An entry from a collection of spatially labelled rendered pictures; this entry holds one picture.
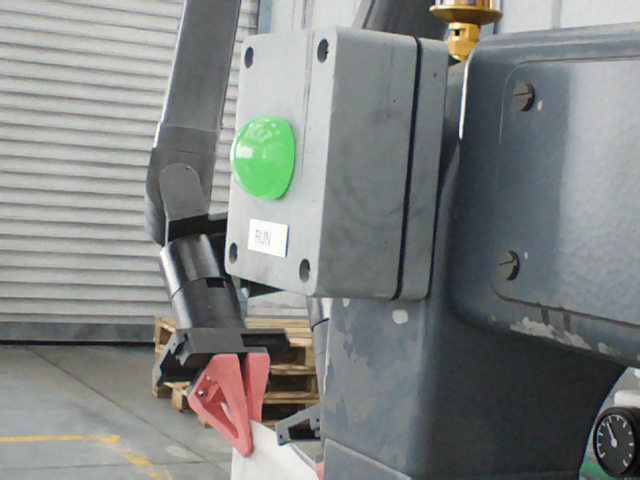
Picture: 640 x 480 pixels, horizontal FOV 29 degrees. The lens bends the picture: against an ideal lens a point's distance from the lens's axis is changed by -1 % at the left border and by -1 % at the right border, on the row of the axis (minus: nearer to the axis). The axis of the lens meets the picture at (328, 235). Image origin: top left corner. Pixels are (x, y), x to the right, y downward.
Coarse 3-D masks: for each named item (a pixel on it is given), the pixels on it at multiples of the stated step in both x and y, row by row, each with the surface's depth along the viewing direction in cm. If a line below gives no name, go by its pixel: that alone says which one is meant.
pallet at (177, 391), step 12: (168, 384) 645; (180, 384) 629; (156, 396) 660; (168, 396) 663; (180, 396) 628; (180, 408) 627; (192, 408) 629; (264, 408) 649; (276, 408) 651; (288, 408) 653; (300, 408) 625; (204, 420) 597; (264, 420) 616; (276, 420) 619
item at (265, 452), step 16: (256, 432) 98; (272, 432) 95; (256, 448) 97; (272, 448) 94; (288, 448) 90; (240, 464) 100; (256, 464) 97; (272, 464) 94; (288, 464) 90; (304, 464) 86
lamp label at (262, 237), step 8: (256, 224) 45; (264, 224) 44; (272, 224) 44; (280, 224) 43; (256, 232) 45; (264, 232) 44; (272, 232) 44; (280, 232) 43; (248, 240) 45; (256, 240) 45; (264, 240) 44; (272, 240) 44; (280, 240) 43; (248, 248) 45; (256, 248) 45; (264, 248) 44; (272, 248) 44; (280, 248) 43
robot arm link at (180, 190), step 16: (160, 176) 108; (176, 176) 109; (192, 176) 109; (160, 192) 108; (176, 192) 108; (192, 192) 108; (176, 208) 107; (192, 208) 107; (176, 224) 107; (192, 224) 108; (208, 224) 109; (224, 224) 110; (256, 288) 108; (272, 288) 108
